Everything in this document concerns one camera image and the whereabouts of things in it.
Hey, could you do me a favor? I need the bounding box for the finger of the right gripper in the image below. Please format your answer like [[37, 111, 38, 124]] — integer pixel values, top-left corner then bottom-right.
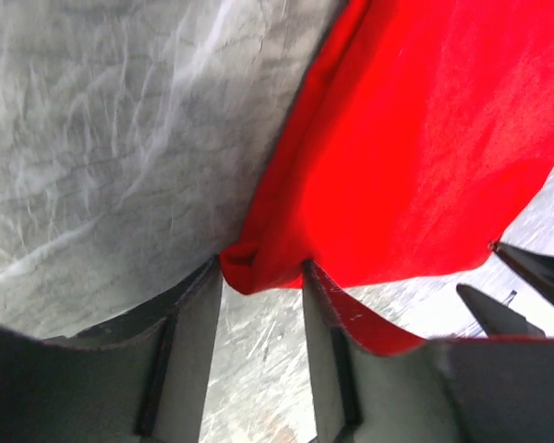
[[456, 283, 546, 338], [490, 242, 554, 306]]

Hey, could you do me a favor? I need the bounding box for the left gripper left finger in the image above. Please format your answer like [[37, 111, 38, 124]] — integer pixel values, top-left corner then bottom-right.
[[0, 258, 222, 442]]

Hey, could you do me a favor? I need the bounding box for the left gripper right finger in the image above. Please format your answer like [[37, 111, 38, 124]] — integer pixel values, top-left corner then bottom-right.
[[303, 261, 554, 442]]

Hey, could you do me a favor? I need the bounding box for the red t shirt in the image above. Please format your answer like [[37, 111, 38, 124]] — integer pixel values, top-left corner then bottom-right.
[[219, 0, 554, 295]]

